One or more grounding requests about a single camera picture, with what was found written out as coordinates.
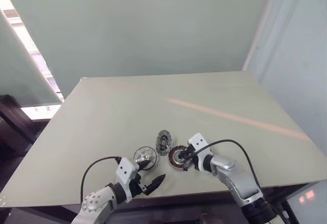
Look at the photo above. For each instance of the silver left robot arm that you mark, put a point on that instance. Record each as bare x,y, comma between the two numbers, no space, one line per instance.
94,203

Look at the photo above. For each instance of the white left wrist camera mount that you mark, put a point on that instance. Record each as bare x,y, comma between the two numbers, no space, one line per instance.
125,170

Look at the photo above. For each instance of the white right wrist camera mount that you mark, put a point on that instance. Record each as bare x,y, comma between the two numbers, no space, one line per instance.
198,140

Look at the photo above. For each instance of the ribbed silver motor lid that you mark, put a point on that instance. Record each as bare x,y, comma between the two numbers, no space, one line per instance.
163,142

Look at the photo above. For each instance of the motor housing with copper windings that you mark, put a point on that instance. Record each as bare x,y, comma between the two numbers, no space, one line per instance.
173,162

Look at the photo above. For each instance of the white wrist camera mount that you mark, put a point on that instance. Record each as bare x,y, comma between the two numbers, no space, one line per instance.
198,140
125,170

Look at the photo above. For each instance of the silver spoked rotor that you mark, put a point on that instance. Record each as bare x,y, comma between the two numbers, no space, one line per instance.
142,155

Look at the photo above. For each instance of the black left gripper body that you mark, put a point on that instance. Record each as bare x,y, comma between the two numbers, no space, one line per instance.
136,184

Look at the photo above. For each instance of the dark table underframe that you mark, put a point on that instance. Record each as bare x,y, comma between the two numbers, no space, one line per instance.
166,208

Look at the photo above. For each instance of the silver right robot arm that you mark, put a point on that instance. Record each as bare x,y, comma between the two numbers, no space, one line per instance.
237,180

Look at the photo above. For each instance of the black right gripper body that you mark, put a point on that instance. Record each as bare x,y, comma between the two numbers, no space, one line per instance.
192,157

